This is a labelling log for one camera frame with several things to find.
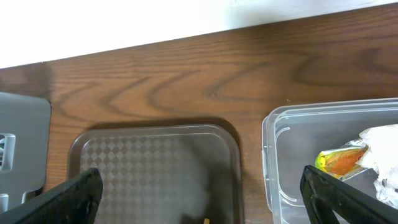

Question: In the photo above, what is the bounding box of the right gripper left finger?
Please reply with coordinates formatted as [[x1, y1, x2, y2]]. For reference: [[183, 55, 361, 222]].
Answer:
[[1, 168, 103, 224]]

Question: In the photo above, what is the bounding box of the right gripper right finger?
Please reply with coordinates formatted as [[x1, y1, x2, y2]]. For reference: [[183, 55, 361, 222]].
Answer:
[[300, 165, 397, 224]]

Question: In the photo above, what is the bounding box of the green orange snack wrapper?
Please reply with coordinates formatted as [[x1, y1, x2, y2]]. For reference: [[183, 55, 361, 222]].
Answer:
[[315, 139, 368, 181]]

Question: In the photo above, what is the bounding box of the white tissue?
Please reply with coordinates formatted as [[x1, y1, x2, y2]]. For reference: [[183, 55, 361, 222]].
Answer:
[[358, 124, 397, 208]]

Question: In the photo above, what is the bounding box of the grey dishwasher rack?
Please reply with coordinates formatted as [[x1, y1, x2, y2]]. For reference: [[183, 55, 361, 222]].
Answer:
[[1, 92, 51, 213]]

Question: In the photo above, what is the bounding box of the clear plastic container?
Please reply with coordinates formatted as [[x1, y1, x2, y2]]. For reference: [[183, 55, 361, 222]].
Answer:
[[262, 98, 397, 223]]

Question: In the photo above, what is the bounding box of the brown serving tray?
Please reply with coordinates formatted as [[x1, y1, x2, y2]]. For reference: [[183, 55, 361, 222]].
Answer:
[[68, 124, 244, 224]]

